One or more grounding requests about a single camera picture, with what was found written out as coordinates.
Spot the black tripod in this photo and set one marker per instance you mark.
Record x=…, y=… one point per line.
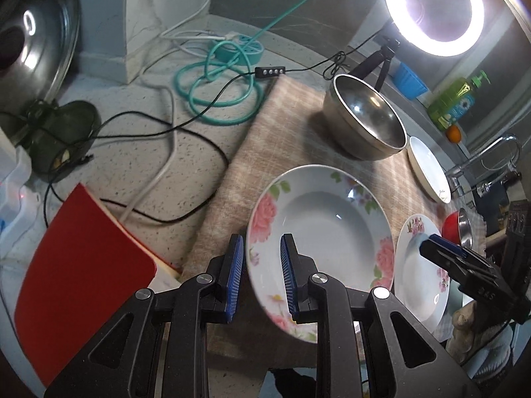
x=383, y=49

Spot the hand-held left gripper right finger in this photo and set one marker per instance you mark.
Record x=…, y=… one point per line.
x=288, y=277

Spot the red steel bowl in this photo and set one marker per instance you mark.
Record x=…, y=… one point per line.
x=450, y=226

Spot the red notebook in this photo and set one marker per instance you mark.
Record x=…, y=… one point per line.
x=83, y=277

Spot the person's right forearm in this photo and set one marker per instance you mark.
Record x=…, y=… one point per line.
x=493, y=352

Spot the stainless steel bowl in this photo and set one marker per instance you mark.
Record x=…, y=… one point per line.
x=352, y=112

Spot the clear plastic container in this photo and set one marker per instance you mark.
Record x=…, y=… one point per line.
x=16, y=199

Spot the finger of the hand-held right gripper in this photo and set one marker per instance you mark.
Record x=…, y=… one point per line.
x=442, y=259
x=450, y=245

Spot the blue plastic bowl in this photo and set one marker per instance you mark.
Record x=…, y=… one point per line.
x=408, y=81

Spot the white deep plate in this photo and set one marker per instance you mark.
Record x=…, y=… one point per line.
x=427, y=170

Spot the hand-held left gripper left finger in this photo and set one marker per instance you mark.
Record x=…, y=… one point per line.
x=234, y=277

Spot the small floral plate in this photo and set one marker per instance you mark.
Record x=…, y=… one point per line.
x=415, y=282

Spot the teal power strip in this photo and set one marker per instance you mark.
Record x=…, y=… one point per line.
x=244, y=52

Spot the steel pot lid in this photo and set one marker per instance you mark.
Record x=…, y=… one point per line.
x=37, y=49

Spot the checked beige cloth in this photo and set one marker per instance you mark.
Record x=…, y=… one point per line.
x=265, y=153

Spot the green dish soap bottle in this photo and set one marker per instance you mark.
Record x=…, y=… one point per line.
x=448, y=103

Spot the person's right hand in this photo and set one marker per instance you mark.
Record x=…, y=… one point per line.
x=464, y=325

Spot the orange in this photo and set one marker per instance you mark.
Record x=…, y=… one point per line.
x=454, y=133

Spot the metal faucet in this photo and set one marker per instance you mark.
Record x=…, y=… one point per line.
x=498, y=143

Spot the large floral plate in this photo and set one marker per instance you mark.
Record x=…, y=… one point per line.
x=327, y=224

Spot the dark green clamp stand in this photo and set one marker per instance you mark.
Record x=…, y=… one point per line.
x=66, y=132

